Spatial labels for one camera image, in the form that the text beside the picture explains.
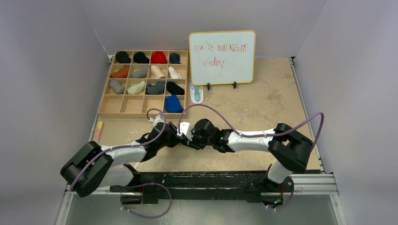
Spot grey underwear cream waistband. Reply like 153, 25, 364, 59
109, 80, 125, 95

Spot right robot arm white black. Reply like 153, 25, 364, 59
177, 119, 314, 191

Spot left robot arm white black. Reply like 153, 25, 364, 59
60, 122, 180, 197

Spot blue rolled garment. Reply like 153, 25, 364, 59
165, 95, 184, 113

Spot white blue whiteboard eraser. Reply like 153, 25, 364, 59
189, 82, 204, 104

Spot navy striped rolled garment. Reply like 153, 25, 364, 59
145, 81, 165, 95

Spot black rolled garment third row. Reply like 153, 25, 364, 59
166, 82, 185, 96

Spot light green rolled garment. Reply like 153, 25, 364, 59
127, 81, 146, 95

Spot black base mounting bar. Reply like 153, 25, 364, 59
110, 170, 294, 205

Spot wooden compartment organizer tray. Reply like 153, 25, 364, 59
98, 50, 189, 118

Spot white rolled garment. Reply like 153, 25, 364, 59
168, 66, 182, 79

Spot beige rolled garment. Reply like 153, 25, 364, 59
150, 65, 166, 79

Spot yellow pink marker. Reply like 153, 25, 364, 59
92, 121, 104, 143

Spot grey rolled garment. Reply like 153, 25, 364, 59
132, 67, 148, 79

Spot rust orange rolled garment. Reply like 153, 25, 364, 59
110, 65, 130, 79

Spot navy rolled garment top row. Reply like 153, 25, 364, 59
169, 52, 181, 64

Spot red rolled garment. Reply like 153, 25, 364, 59
151, 51, 168, 64

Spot black rolled garment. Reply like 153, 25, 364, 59
133, 52, 150, 64
115, 51, 131, 64

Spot whiteboard with red writing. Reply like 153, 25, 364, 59
189, 30, 256, 86

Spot black rolled garment far left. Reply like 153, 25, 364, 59
115, 51, 131, 64

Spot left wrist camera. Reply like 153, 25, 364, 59
148, 113, 165, 127

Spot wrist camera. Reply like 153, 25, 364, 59
148, 113, 165, 127
177, 122, 194, 141

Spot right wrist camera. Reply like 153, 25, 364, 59
177, 122, 194, 141

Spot aluminium frame rail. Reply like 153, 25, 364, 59
69, 168, 345, 225

